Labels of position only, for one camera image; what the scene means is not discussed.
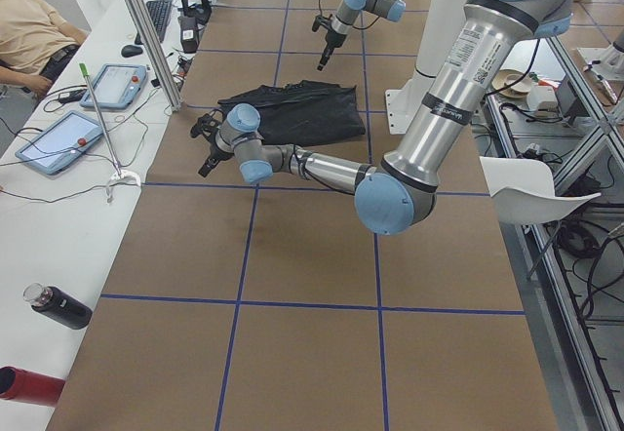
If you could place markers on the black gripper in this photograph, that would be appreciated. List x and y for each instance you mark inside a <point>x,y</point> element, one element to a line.
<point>214,152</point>
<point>331,41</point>

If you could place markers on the black graphic t-shirt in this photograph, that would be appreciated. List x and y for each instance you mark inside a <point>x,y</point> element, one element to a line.
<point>306,113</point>

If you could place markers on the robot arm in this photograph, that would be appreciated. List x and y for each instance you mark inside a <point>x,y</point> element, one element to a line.
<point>340,24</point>
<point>401,190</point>

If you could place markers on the metal reacher grabber tool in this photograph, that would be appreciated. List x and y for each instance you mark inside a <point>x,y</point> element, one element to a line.
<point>120,175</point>

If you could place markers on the black power adapter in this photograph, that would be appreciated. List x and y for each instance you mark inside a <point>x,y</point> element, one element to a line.
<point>188,34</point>

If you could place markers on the black computer mouse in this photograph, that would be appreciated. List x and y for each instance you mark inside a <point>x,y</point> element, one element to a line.
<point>130,51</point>

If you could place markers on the teach pendant with red button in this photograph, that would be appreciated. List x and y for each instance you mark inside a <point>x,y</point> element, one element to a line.
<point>61,144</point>

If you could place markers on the black keyboard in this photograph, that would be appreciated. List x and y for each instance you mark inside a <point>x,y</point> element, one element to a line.
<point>159,12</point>

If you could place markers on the seated person in beige shirt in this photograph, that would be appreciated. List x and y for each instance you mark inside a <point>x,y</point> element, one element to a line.
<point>37,43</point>

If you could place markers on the black water bottle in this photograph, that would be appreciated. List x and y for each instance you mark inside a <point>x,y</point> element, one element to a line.
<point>57,305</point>

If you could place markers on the white plastic chair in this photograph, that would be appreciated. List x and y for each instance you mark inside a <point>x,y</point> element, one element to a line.
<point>523,192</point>

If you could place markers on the red bottle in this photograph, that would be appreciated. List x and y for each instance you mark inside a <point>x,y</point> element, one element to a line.
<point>30,387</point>

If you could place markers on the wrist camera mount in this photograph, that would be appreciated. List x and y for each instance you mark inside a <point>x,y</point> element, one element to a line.
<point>322,21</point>
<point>206,126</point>

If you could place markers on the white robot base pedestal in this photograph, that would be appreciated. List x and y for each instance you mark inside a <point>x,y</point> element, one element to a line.
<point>444,21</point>

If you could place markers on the aluminium profile post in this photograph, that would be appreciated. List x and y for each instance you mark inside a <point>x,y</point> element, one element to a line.
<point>152,45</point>

